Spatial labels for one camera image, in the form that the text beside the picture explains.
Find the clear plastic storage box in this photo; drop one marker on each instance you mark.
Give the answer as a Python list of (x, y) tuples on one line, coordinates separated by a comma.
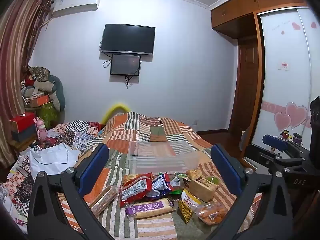
[(162, 158)]

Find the red and white label sticker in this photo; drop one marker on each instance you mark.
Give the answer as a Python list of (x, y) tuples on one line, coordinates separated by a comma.
[(283, 66)]

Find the striped patchwork quilt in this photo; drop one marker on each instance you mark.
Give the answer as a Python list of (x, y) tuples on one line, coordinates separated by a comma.
[(160, 130)]

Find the pink heart sticker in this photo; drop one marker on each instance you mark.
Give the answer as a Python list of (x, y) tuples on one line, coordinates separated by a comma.
[(292, 116)]

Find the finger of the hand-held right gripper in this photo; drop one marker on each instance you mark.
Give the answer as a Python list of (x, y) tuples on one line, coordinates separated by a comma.
[(260, 158), (275, 142)]

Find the brown cake pack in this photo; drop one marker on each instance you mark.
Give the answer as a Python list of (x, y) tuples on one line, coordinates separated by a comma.
[(202, 187)]

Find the orange bread pack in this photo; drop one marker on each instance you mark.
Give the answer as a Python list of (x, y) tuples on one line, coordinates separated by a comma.
[(212, 212)]

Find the red box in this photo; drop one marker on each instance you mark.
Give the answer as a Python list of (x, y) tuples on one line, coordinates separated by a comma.
[(22, 122)]

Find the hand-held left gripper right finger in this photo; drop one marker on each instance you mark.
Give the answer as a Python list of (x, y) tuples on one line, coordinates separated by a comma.
[(227, 167)]

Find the pile of clothes and boxes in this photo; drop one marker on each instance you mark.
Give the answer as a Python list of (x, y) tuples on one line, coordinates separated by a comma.
[(43, 83)]

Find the red snack bag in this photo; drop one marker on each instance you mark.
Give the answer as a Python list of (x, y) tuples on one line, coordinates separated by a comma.
[(136, 188)]

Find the orange biscuit pack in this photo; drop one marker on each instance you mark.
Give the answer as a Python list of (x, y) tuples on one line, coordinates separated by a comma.
[(103, 200)]

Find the pink doll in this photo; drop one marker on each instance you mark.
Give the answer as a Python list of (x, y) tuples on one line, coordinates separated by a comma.
[(41, 130)]

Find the wooden overhead cabinet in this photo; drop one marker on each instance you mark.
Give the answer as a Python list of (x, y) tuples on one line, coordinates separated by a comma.
[(250, 7)]

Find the white air conditioner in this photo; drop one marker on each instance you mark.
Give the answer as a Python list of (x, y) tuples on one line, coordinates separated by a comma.
[(75, 5)]

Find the white cloth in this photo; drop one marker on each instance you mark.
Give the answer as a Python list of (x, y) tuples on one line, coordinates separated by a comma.
[(55, 158)]

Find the black wall television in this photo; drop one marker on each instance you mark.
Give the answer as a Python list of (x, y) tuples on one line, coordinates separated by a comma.
[(127, 38)]

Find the blue and white snack bag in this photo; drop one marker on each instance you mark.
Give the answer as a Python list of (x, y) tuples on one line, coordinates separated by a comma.
[(160, 185)]

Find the dark grey box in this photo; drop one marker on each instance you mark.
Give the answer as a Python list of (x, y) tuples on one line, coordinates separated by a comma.
[(25, 135)]

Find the yellow curved tube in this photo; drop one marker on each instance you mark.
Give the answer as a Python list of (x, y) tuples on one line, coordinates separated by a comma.
[(117, 106)]

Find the striped curtain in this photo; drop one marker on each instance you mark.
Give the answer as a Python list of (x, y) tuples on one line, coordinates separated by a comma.
[(17, 55)]

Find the wall outlet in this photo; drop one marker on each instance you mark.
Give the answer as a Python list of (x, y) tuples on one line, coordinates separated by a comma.
[(195, 122)]

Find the orange box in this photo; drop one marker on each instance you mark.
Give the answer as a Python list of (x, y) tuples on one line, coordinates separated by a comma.
[(38, 101)]

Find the small green and red packet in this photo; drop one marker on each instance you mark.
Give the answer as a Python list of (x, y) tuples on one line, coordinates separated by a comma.
[(182, 175)]

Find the green box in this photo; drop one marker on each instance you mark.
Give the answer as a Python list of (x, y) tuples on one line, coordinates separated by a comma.
[(47, 115)]

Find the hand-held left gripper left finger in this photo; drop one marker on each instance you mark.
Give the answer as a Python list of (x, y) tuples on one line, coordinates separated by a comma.
[(95, 165)]

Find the small black monitor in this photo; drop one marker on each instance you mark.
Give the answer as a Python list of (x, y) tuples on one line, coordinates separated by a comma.
[(125, 65)]

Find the fried pastry pack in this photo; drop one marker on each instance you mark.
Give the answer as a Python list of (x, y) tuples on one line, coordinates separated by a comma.
[(194, 173)]

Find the yellow snack stick bag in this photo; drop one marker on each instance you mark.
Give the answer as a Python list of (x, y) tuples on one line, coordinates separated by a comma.
[(186, 206)]

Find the purple label rice cracker pack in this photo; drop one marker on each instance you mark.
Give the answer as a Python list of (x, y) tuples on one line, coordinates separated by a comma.
[(150, 208)]

